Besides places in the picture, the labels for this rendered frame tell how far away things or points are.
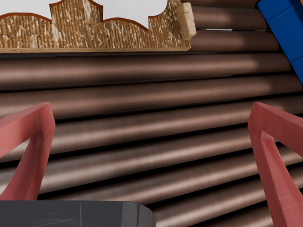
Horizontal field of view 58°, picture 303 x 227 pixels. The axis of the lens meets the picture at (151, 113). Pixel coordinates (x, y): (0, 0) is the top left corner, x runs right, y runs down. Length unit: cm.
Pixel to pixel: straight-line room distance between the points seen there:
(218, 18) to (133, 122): 29
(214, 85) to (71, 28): 26
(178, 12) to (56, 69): 23
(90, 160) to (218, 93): 26
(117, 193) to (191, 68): 25
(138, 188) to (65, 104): 16
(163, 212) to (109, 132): 15
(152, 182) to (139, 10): 27
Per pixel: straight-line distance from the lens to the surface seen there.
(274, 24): 66
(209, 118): 49
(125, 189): 41
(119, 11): 45
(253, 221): 54
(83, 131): 40
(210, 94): 51
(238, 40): 59
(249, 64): 59
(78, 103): 41
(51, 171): 39
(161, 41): 47
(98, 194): 40
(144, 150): 42
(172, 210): 45
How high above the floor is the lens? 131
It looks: 63 degrees down
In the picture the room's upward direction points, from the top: 63 degrees clockwise
